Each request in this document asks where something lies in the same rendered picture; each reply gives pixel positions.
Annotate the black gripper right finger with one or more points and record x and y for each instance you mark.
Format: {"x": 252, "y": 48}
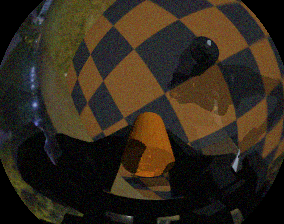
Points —
{"x": 190, "y": 165}

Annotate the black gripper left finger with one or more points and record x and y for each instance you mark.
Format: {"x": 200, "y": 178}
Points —
{"x": 104, "y": 155}

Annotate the orange knob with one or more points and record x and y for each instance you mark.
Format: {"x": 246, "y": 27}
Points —
{"x": 148, "y": 151}

